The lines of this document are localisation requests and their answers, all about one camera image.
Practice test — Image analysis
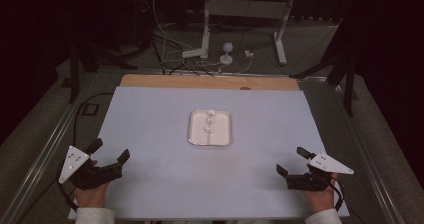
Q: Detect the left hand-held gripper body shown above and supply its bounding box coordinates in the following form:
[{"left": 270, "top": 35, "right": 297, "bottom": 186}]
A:
[{"left": 58, "top": 145, "right": 124, "bottom": 191}]

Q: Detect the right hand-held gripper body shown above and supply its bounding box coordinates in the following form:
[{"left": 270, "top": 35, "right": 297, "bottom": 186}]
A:
[{"left": 285, "top": 152, "right": 355, "bottom": 192}]

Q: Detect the person's right hand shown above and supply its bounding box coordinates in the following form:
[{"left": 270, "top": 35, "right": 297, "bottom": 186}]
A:
[{"left": 301, "top": 172, "right": 339, "bottom": 213}]

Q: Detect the person's left hand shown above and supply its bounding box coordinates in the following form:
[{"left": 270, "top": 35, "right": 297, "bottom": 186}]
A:
[{"left": 73, "top": 182, "right": 111, "bottom": 209}]

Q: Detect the black square floor plate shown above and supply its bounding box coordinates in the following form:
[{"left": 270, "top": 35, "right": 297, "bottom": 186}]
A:
[{"left": 80, "top": 102, "right": 100, "bottom": 117}]

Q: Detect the pale lavender table sheet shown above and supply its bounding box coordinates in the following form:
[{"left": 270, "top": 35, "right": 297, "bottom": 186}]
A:
[{"left": 68, "top": 85, "right": 350, "bottom": 221}]

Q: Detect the black tripod stand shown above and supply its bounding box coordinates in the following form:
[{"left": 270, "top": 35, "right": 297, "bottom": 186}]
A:
[{"left": 289, "top": 17, "right": 359, "bottom": 117}]

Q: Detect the wooden table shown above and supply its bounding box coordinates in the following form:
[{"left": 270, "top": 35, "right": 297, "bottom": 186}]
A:
[{"left": 119, "top": 73, "right": 301, "bottom": 92}]

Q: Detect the white power strip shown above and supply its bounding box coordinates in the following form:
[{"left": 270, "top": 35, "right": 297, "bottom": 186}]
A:
[{"left": 181, "top": 47, "right": 208, "bottom": 59}]

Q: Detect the white round webcam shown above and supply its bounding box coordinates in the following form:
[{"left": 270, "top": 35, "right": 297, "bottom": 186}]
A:
[{"left": 219, "top": 42, "right": 234, "bottom": 66}]

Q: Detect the white metal stand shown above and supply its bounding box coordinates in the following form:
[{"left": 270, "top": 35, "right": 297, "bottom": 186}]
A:
[{"left": 199, "top": 0, "right": 298, "bottom": 67}]

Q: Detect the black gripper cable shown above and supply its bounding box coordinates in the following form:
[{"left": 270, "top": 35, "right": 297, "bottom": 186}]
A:
[
  {"left": 328, "top": 175, "right": 345, "bottom": 212},
  {"left": 55, "top": 180, "right": 80, "bottom": 214}
]

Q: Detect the metal floor rail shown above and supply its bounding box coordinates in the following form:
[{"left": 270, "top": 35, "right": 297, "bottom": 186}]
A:
[
  {"left": 0, "top": 71, "right": 98, "bottom": 224},
  {"left": 328, "top": 80, "right": 406, "bottom": 224}
]

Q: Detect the white cable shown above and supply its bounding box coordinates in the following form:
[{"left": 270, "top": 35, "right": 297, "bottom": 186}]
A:
[{"left": 145, "top": 0, "right": 194, "bottom": 68}]

